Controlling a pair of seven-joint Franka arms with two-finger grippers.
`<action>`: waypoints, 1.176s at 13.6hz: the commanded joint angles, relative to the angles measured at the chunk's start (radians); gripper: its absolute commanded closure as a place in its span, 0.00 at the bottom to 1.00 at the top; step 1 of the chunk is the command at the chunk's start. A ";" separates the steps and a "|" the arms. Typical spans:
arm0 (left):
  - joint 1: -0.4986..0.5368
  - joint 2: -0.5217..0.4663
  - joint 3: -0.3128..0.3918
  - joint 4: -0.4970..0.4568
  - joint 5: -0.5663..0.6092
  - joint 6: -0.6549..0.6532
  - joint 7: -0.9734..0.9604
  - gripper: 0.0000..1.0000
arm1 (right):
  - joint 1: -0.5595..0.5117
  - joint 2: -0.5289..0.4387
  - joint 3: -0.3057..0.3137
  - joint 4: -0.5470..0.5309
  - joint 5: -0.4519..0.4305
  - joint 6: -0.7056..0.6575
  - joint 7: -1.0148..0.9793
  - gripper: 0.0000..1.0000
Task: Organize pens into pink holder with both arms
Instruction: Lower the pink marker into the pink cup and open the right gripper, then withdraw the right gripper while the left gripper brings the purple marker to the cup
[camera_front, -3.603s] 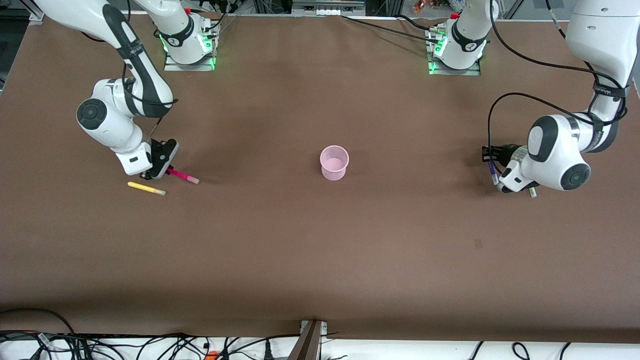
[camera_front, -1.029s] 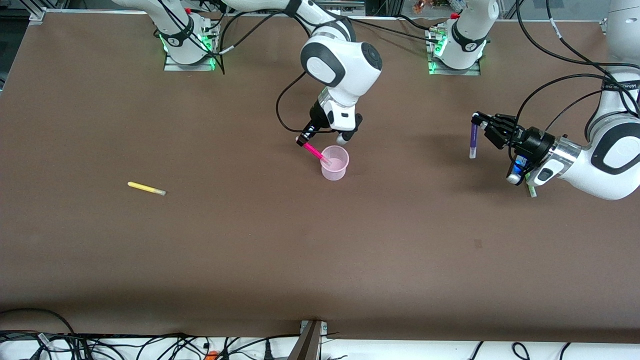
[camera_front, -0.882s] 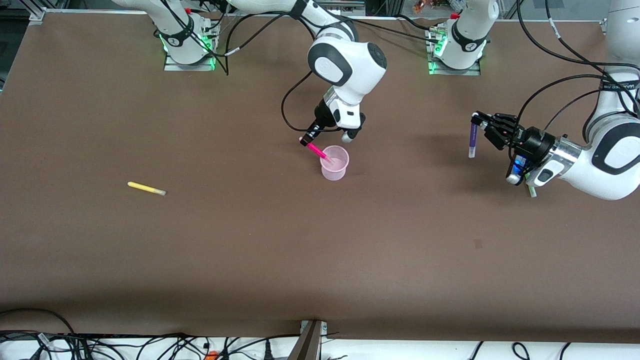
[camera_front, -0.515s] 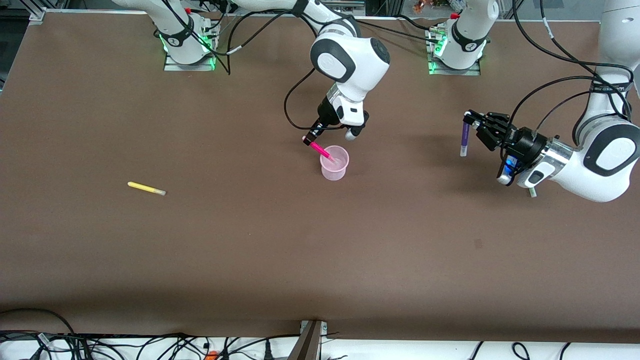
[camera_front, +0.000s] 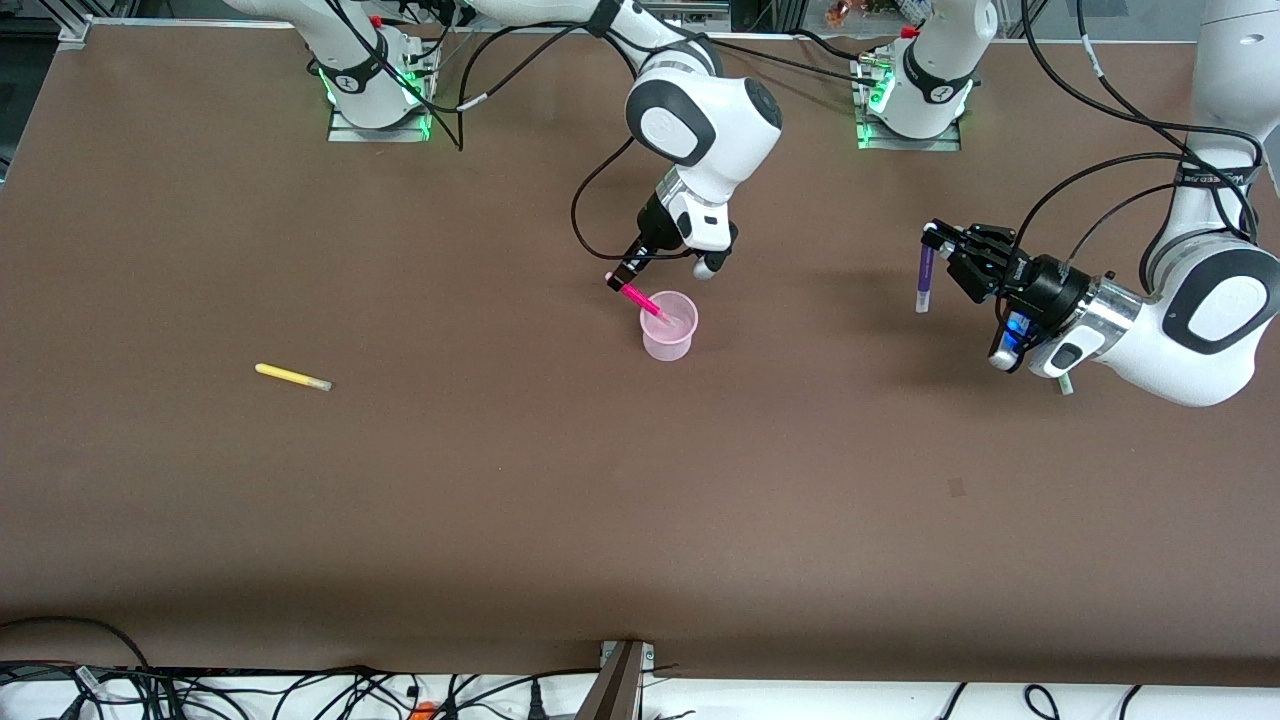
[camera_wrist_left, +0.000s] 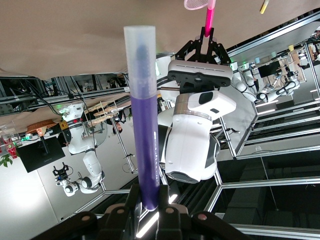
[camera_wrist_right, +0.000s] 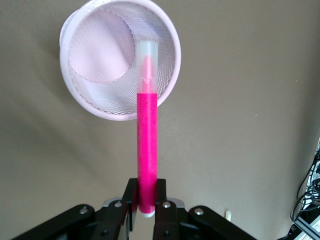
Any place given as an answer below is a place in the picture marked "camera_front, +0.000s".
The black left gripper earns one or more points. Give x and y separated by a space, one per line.
1052 283

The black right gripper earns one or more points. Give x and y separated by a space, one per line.
652 232

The pink marker pen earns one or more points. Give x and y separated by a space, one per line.
645 303

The purple marker pen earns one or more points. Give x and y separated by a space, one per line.
925 280

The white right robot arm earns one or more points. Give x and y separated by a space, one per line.
720 130

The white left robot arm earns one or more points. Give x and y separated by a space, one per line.
1220 310

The pink plastic pen holder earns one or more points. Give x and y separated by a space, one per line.
668 340

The brown table cover sheet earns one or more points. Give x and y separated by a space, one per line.
640 500

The white power strip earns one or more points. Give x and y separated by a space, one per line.
715 8

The orange copper object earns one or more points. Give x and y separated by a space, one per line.
850 12

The yellow marker pen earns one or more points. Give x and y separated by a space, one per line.
292 376

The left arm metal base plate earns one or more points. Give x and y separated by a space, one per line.
880 143

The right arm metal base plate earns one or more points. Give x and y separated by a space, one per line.
345 133

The metal camera post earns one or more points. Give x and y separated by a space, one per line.
618 685

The aluminium table corner bracket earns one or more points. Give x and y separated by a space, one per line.
74 30

